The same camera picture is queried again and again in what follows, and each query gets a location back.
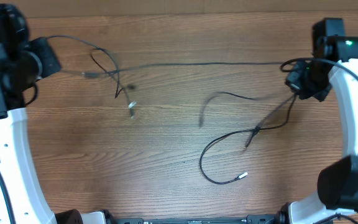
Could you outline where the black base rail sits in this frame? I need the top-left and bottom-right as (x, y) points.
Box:
(111, 214), (275, 224)

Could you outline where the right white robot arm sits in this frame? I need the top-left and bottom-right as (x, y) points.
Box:
(274, 18), (358, 223)

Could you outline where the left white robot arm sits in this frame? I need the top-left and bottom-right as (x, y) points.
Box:
(0, 4), (109, 223)

